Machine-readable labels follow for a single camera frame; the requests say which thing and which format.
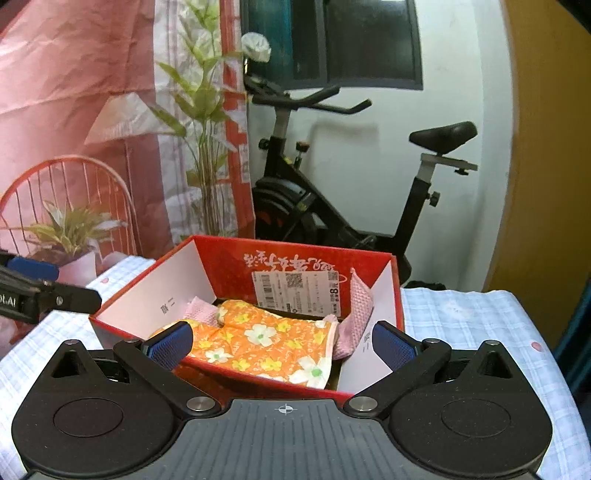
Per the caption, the dark window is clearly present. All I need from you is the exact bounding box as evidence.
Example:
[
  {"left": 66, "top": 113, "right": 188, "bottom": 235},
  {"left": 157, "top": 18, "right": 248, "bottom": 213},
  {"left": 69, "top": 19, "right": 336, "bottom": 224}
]
[{"left": 240, "top": 0, "right": 424, "bottom": 91}]

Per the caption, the orange floral cloth pouch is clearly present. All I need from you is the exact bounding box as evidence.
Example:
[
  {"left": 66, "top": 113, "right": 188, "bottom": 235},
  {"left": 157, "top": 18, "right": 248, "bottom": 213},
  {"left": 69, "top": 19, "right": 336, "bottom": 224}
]
[{"left": 148, "top": 299, "right": 340, "bottom": 389}]

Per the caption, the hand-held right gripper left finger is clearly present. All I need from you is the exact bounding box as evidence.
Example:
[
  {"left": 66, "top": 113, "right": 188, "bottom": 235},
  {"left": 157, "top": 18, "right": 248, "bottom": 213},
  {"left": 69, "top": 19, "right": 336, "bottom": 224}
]
[{"left": 41, "top": 320, "right": 222, "bottom": 420}]

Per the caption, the pink waffle cloth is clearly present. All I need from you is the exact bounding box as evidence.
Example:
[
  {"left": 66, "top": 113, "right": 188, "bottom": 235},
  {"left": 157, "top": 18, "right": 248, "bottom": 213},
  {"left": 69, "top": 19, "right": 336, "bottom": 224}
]
[{"left": 184, "top": 267, "right": 376, "bottom": 361}]

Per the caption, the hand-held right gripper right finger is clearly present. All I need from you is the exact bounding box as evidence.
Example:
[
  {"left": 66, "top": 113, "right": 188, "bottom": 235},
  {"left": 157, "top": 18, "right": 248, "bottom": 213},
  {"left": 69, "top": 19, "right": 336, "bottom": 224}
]
[{"left": 345, "top": 320, "right": 526, "bottom": 419}]

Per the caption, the black exercise bike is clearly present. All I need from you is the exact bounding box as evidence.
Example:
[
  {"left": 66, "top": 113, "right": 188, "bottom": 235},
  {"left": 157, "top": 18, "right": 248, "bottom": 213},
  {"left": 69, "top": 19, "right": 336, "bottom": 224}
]
[{"left": 242, "top": 74, "right": 478, "bottom": 291}]

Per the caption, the printed red backdrop cloth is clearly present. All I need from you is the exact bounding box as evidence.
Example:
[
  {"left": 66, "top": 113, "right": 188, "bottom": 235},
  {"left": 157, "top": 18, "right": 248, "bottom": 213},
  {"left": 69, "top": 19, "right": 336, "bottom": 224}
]
[{"left": 0, "top": 0, "right": 257, "bottom": 358}]

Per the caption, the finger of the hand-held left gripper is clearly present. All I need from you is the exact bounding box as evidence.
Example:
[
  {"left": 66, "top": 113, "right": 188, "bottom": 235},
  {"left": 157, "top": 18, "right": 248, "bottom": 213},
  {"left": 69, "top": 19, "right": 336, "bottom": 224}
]
[
  {"left": 0, "top": 252, "right": 60, "bottom": 282},
  {"left": 39, "top": 282, "right": 103, "bottom": 315}
]

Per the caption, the wooden door panel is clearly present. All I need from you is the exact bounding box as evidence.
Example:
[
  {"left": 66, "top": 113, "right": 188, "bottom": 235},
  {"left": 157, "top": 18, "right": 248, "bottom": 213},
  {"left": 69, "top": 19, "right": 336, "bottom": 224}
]
[{"left": 482, "top": 0, "right": 591, "bottom": 356}]

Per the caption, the red cardboard box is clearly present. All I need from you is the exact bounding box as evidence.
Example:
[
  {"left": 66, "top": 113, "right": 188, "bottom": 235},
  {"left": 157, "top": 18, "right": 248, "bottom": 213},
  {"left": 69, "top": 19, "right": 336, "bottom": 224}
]
[{"left": 89, "top": 234, "right": 407, "bottom": 403}]

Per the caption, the teal curtain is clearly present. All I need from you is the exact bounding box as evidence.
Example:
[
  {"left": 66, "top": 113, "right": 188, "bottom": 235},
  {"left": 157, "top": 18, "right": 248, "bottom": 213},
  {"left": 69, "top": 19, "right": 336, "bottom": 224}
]
[{"left": 556, "top": 277, "right": 591, "bottom": 384}]

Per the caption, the white plastic bag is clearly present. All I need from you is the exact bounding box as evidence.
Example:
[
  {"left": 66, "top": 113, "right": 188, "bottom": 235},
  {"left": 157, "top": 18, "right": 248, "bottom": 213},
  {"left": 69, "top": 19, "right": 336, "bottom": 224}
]
[{"left": 240, "top": 31, "right": 271, "bottom": 64}]

